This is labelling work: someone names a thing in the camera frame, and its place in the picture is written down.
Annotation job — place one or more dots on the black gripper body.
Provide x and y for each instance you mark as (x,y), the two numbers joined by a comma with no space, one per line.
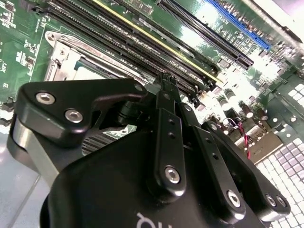
(107,190)

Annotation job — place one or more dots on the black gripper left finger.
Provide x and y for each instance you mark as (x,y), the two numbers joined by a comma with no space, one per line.
(54,95)

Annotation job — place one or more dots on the metal socket cover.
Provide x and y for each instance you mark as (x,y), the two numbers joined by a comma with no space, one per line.
(62,60)

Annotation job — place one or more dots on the silver CPU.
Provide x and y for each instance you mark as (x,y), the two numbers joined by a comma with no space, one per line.
(83,71)

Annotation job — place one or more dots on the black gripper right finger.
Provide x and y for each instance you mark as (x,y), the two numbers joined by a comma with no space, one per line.
(213,156)

